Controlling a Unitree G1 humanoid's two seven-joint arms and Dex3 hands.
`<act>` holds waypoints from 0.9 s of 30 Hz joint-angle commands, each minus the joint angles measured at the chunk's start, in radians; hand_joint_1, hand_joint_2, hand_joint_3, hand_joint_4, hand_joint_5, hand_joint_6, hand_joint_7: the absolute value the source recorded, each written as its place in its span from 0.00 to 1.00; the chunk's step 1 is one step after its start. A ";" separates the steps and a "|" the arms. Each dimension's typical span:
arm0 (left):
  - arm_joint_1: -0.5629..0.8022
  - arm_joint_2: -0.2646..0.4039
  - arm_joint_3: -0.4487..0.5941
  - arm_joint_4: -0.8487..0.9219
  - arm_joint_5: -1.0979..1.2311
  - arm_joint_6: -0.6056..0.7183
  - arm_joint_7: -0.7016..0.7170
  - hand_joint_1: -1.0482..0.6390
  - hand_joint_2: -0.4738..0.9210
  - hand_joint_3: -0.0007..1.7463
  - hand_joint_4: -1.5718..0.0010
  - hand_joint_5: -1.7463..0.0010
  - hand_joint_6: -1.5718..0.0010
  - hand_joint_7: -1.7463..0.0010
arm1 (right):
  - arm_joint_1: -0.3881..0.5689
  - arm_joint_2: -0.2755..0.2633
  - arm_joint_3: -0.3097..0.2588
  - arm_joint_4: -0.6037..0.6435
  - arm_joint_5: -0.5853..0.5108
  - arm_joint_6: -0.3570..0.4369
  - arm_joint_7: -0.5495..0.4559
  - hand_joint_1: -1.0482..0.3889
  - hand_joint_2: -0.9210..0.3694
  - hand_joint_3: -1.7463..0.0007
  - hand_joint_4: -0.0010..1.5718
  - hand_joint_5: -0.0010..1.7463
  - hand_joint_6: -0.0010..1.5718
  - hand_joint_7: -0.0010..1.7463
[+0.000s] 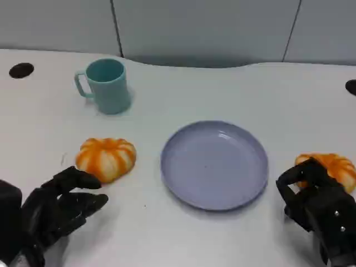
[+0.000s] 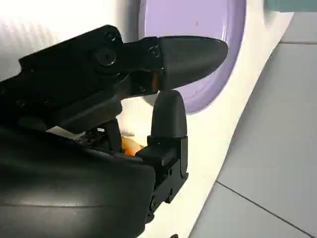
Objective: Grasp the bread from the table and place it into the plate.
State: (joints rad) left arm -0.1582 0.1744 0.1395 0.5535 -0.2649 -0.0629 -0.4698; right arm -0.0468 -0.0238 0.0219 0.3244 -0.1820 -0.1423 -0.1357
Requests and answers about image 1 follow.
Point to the lilac plate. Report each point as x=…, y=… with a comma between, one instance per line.
x=214, y=165

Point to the black round table hole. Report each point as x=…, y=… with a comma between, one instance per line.
x=351, y=87
x=21, y=70

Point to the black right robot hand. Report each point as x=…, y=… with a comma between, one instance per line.
x=325, y=205

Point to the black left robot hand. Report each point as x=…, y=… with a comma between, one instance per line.
x=55, y=207

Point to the pale green mug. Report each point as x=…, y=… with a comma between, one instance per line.
x=109, y=89

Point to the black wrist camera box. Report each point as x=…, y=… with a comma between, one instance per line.
x=9, y=217

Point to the orange white toy bread roll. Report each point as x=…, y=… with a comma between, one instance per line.
x=340, y=167
x=107, y=157

